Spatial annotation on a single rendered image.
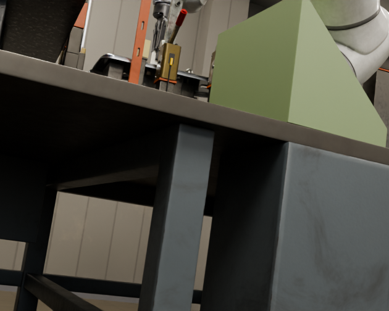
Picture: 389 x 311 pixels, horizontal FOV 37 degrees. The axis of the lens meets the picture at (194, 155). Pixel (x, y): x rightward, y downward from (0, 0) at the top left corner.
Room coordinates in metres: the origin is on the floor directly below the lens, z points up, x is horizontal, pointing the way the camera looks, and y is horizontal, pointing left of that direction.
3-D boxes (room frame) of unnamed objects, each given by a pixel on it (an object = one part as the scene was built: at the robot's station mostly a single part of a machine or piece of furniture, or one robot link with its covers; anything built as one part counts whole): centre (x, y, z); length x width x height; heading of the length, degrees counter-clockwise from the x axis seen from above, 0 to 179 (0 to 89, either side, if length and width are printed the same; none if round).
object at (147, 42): (1.82, 0.21, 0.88); 0.04 x 0.04 x 0.37; 19
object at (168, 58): (1.80, 0.12, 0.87); 0.10 x 0.07 x 0.35; 19
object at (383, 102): (1.88, -0.59, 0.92); 0.10 x 0.08 x 0.45; 109
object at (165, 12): (1.97, 0.18, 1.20); 0.08 x 0.07 x 0.09; 19
